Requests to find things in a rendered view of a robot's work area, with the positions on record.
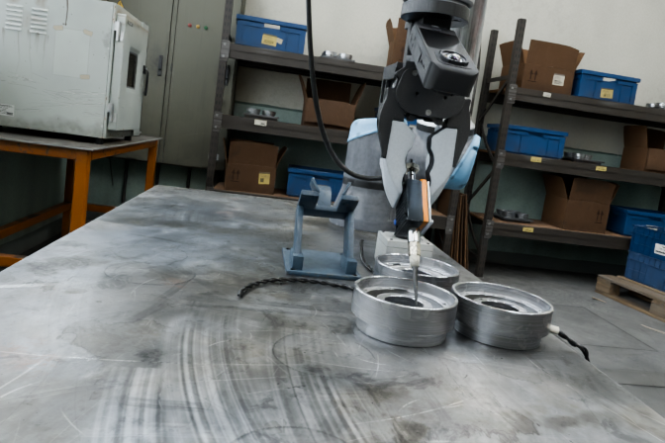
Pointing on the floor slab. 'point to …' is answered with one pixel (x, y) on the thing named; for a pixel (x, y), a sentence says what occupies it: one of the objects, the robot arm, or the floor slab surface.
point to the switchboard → (179, 53)
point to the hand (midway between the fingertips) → (412, 198)
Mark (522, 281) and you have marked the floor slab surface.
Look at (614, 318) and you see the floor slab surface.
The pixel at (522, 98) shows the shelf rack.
